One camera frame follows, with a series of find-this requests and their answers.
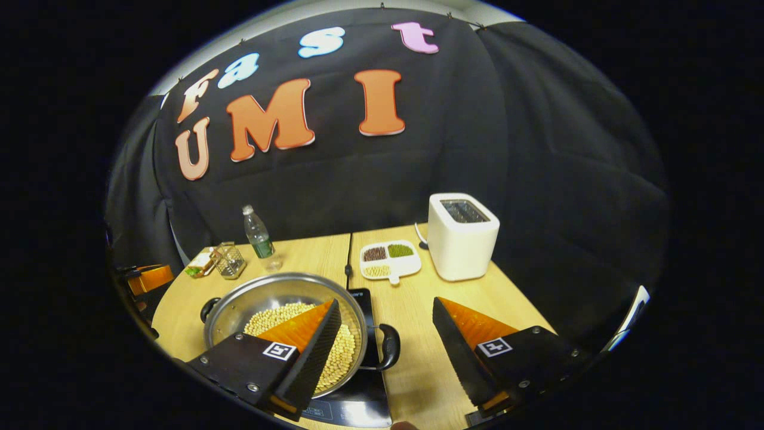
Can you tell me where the clear plastic water bottle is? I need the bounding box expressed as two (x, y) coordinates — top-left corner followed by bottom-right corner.
(242, 204), (282, 272)

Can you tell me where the sandwich on white plate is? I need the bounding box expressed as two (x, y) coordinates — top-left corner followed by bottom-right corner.
(184, 248), (218, 279)

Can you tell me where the wire mesh holder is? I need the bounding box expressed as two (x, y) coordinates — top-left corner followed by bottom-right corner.
(210, 241), (247, 280)

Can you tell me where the steel pot with black handles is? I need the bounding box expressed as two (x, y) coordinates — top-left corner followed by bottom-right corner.
(200, 272), (402, 400)

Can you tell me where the black backdrop cloth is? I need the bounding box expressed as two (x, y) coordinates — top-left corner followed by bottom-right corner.
(104, 6), (672, 353)

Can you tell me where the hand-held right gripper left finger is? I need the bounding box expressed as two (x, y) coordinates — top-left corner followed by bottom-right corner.
(186, 298), (343, 419)

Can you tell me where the black induction cooktop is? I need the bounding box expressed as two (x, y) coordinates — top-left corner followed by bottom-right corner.
(298, 288), (393, 428)

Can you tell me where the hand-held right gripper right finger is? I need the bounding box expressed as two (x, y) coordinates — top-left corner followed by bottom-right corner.
(432, 296), (597, 419)

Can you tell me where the white divided dish of beans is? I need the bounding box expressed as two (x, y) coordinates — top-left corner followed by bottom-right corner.
(359, 239), (423, 285)

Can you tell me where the white panel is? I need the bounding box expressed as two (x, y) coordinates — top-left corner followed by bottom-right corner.
(603, 285), (651, 353)

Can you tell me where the white toaster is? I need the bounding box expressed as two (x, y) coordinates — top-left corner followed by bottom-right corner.
(427, 192), (501, 282)

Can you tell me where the pile of soybeans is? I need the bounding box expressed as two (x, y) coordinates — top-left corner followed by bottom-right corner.
(243, 302), (358, 394)

